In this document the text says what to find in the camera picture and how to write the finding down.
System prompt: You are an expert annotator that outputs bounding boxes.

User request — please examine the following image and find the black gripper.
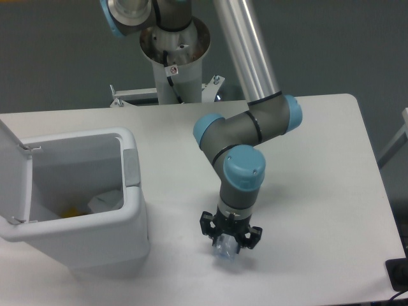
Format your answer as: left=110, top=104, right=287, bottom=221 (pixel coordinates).
left=200, top=208, right=263, bottom=252

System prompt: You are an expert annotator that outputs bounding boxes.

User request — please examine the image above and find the clear blue plastic bottle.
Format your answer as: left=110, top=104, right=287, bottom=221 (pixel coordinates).
left=214, top=234, right=238, bottom=261

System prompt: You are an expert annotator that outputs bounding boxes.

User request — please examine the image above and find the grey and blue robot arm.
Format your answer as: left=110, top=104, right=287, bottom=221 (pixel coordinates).
left=100, top=1, right=302, bottom=257

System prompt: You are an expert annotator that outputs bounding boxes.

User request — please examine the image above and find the yellow trash in can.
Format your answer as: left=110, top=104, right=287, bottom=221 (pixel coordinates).
left=61, top=207, right=87, bottom=219

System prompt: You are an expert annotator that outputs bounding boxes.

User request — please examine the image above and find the white trash can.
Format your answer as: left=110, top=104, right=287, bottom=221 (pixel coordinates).
left=1, top=125, right=150, bottom=269

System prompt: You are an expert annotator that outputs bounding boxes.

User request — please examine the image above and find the black device at table edge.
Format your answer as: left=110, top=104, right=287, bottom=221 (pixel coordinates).
left=385, top=258, right=407, bottom=291

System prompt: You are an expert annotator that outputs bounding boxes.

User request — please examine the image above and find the white metal mounting frame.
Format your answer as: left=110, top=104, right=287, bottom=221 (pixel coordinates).
left=110, top=75, right=245, bottom=108

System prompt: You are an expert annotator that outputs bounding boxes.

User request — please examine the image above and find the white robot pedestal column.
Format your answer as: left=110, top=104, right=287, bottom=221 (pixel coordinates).
left=140, top=17, right=210, bottom=104

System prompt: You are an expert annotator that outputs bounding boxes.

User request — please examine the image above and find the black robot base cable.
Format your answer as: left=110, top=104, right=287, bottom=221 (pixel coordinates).
left=163, top=50, right=185, bottom=105

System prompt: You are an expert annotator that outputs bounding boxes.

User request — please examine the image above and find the white frame at right edge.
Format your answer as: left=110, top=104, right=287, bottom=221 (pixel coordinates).
left=377, top=108, right=407, bottom=169

